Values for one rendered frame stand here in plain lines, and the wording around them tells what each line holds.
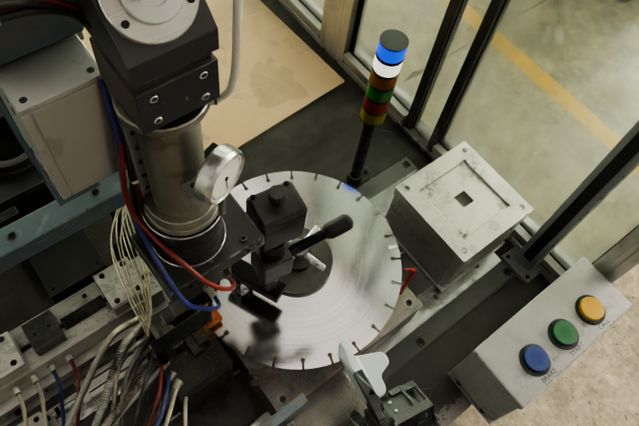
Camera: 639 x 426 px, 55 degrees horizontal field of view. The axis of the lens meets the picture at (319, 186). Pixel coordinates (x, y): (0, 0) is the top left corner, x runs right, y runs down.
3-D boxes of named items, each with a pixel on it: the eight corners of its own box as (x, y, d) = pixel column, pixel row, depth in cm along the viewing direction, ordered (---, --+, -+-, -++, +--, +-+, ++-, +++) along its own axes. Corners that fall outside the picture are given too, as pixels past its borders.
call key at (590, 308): (585, 296, 104) (590, 291, 102) (603, 314, 102) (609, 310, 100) (571, 309, 102) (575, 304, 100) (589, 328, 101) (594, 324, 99)
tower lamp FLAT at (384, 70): (387, 52, 99) (391, 39, 96) (406, 70, 97) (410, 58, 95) (366, 64, 97) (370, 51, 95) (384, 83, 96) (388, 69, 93)
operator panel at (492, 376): (548, 287, 119) (584, 256, 106) (590, 332, 115) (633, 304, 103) (446, 374, 109) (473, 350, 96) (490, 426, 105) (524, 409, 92)
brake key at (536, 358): (531, 344, 98) (536, 340, 97) (550, 364, 97) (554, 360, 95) (514, 358, 97) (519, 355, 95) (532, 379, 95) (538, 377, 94)
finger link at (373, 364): (368, 329, 90) (398, 388, 87) (333, 346, 89) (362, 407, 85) (373, 323, 88) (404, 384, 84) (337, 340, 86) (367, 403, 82)
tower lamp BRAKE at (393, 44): (391, 39, 96) (396, 25, 94) (410, 57, 95) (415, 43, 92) (370, 50, 94) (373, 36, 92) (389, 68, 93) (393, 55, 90)
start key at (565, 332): (559, 319, 101) (564, 315, 99) (577, 338, 100) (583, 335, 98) (543, 333, 99) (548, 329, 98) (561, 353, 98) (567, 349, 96)
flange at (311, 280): (272, 222, 98) (273, 214, 96) (339, 240, 97) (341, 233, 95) (251, 283, 92) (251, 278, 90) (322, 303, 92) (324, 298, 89)
